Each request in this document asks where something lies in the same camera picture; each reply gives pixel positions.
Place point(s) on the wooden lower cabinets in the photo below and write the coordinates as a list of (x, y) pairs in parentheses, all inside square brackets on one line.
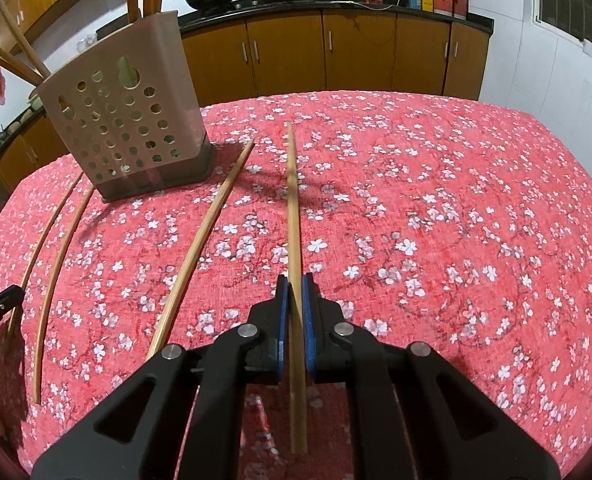
[(326, 55)]

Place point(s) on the black countertop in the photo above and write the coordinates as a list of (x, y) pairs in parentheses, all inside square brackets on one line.
[(276, 12)]

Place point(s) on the red floral tablecloth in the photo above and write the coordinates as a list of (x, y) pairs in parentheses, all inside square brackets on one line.
[(461, 224)]

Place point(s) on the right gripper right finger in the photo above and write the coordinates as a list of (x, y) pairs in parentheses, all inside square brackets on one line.
[(412, 414)]

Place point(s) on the beige perforated utensil holder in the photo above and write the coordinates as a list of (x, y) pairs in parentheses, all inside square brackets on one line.
[(128, 113)]

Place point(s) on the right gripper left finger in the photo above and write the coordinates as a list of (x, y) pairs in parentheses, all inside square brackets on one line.
[(179, 414)]

